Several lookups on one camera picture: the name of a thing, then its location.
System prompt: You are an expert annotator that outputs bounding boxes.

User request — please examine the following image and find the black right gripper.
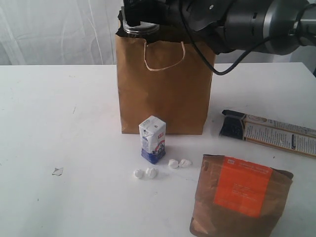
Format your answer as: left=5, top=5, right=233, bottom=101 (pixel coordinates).
left=122, top=0, right=232, bottom=54

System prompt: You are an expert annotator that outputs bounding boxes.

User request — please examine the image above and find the dark can with pull-tab lid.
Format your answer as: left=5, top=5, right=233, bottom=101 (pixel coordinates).
left=121, top=6, right=160, bottom=36

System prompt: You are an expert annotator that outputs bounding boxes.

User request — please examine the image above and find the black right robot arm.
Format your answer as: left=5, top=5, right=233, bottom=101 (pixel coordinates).
left=123, top=0, right=316, bottom=55

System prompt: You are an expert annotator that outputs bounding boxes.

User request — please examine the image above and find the brown paper shopping bag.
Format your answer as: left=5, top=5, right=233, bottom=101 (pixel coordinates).
left=115, top=26, right=212, bottom=135

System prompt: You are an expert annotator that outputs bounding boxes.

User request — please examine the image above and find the white backdrop curtain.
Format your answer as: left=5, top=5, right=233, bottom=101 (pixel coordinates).
left=0, top=0, right=316, bottom=66

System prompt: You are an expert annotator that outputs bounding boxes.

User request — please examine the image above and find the small white blue milk carton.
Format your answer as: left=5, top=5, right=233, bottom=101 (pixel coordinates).
left=139, top=116, right=166, bottom=164

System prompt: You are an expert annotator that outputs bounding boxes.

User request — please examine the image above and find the small torn tape scrap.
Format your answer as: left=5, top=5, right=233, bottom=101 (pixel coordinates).
left=52, top=167, right=63, bottom=176

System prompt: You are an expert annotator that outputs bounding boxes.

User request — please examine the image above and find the long printed cardboard box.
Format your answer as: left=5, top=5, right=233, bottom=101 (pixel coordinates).
left=220, top=110, right=316, bottom=158

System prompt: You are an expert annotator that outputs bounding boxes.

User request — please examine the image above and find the brown pouch with orange label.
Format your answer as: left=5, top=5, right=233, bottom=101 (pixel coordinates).
left=190, top=155, right=293, bottom=237

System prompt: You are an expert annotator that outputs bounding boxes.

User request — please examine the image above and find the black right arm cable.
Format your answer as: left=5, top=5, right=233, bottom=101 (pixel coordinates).
left=179, top=0, right=312, bottom=76

